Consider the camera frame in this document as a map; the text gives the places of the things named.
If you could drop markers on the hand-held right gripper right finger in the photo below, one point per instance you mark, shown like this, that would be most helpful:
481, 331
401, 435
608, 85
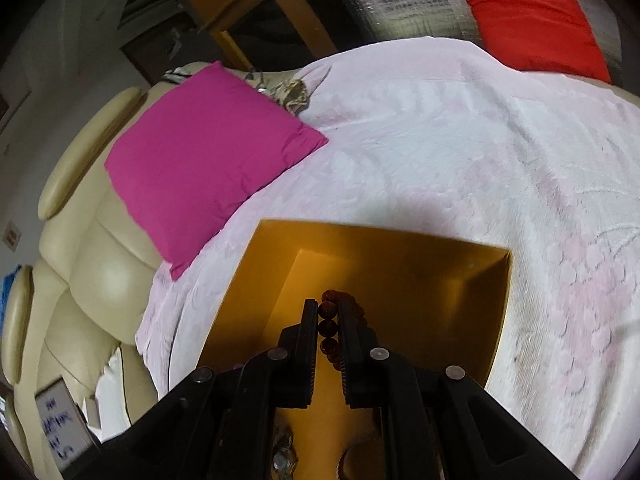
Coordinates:
345, 322

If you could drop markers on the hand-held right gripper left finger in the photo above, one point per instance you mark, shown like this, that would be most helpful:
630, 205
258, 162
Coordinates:
312, 320

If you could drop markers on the orange box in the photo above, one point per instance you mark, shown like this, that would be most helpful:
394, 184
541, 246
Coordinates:
400, 270

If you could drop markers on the brown hair scrunchie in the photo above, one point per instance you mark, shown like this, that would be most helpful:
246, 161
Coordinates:
345, 460

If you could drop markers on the metal band wristwatch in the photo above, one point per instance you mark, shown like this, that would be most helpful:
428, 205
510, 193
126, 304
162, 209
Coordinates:
282, 457

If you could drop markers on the pale pink blanket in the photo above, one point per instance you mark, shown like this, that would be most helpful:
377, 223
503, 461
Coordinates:
450, 160

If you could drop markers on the magenta cushion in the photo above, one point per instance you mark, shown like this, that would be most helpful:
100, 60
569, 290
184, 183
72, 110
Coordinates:
200, 160

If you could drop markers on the white cloth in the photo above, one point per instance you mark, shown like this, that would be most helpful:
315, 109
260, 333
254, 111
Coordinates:
110, 385

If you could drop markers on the beige leather sofa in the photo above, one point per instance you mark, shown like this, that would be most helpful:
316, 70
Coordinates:
90, 270

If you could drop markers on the patterned beige cloth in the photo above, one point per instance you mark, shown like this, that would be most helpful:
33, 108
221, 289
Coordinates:
292, 92

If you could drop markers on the white handwritten note card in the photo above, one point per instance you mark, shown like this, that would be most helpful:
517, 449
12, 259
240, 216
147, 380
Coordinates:
60, 420

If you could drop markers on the blue cloth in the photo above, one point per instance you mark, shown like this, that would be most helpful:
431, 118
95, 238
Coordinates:
9, 300

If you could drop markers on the red cushion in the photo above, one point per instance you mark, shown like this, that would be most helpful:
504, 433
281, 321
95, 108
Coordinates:
530, 20

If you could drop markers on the wall socket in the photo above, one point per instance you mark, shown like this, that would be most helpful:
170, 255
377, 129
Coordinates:
11, 238

